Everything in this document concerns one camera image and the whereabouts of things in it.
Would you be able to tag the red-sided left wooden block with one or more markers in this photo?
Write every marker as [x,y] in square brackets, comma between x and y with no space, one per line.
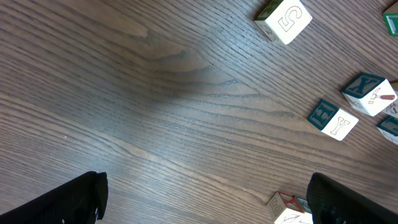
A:
[289,209]

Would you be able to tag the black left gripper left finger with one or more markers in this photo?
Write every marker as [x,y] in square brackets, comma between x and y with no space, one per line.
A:
[81,200]

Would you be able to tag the plain wooden block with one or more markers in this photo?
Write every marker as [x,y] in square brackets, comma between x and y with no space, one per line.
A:
[332,120]

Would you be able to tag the green R wooden block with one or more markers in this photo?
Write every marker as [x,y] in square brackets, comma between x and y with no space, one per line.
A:
[390,17]

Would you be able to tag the green-sided tilted wooden block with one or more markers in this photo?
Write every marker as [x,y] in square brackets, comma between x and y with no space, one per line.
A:
[392,109]

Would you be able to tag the yellow-sided wooden block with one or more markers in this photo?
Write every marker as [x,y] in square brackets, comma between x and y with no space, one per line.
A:
[389,129]

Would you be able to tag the wooden block red picture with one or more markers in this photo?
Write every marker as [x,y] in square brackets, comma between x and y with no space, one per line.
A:
[369,94]

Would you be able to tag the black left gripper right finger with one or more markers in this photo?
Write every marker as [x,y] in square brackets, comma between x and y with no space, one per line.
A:
[333,203]

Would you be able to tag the green B wooden block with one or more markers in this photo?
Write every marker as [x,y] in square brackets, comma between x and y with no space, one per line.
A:
[283,20]

